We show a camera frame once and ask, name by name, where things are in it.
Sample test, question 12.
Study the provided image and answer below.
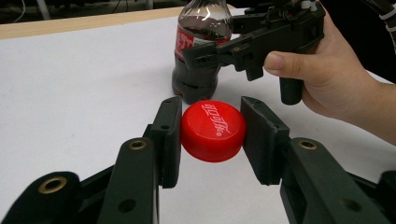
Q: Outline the white table cover sheet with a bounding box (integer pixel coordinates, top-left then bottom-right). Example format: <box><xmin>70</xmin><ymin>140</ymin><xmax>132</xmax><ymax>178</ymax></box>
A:
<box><xmin>0</xmin><ymin>7</ymin><xmax>396</xmax><ymax>224</ymax></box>

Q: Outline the red bottle cap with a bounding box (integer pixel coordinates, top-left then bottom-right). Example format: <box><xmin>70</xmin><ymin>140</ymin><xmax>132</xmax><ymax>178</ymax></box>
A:
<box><xmin>179</xmin><ymin>99</ymin><xmax>248</xmax><ymax>163</ymax></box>

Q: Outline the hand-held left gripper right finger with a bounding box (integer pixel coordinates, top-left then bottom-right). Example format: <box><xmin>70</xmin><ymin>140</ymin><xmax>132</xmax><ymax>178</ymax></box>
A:
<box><xmin>239</xmin><ymin>95</ymin><xmax>394</xmax><ymax>224</ymax></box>

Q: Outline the dark cola bottle red label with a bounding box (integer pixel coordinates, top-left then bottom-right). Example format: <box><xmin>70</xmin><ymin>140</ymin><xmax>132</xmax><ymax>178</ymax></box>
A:
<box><xmin>171</xmin><ymin>0</ymin><xmax>234</xmax><ymax>105</ymax></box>

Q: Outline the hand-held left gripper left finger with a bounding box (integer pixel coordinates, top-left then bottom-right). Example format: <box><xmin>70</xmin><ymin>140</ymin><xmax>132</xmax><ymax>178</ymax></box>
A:
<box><xmin>96</xmin><ymin>95</ymin><xmax>184</xmax><ymax>224</ymax></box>

